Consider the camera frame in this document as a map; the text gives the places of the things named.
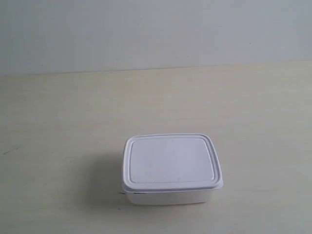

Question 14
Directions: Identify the white lidded plastic container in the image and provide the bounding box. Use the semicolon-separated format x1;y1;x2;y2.
122;134;223;205

